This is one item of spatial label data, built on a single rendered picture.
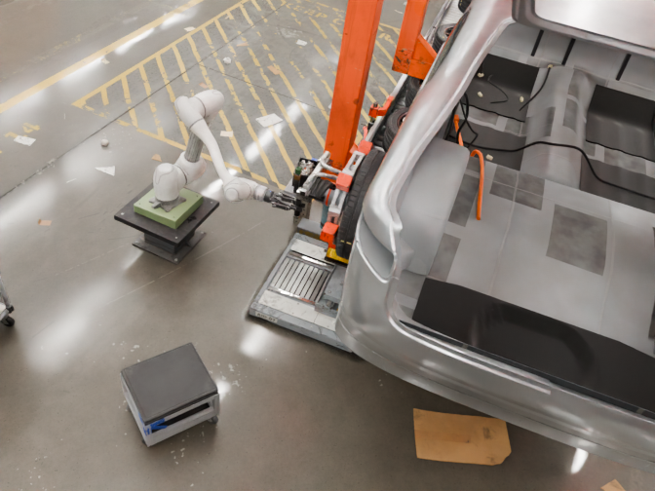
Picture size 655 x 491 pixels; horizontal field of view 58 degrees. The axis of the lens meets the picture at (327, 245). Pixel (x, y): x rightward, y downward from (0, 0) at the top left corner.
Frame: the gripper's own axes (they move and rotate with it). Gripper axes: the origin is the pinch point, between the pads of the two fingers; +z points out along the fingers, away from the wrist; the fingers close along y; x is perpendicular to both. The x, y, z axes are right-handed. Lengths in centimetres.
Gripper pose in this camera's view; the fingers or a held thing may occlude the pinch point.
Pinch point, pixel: (298, 206)
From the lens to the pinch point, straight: 341.9
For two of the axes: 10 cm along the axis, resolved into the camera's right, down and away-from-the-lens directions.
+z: 9.3, 3.3, -1.5
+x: 1.4, -7.1, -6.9
